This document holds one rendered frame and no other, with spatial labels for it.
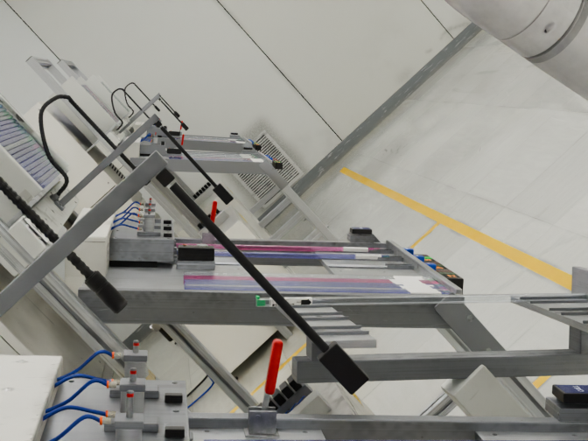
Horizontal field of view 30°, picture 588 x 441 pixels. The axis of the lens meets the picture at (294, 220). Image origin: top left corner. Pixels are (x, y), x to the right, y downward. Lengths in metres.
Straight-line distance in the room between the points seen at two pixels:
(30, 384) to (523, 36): 0.58
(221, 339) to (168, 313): 3.67
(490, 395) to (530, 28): 0.63
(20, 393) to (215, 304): 0.95
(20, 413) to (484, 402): 0.72
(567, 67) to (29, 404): 0.60
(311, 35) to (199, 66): 0.91
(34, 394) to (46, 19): 7.64
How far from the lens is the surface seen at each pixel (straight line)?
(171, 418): 1.08
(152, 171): 0.92
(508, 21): 1.05
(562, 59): 1.09
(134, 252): 2.31
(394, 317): 2.06
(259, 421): 1.23
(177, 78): 8.61
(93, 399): 1.14
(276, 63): 8.65
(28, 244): 1.96
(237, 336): 5.68
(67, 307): 1.98
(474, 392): 1.53
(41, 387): 1.12
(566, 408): 1.34
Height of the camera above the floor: 1.39
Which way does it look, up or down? 10 degrees down
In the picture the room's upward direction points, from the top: 42 degrees counter-clockwise
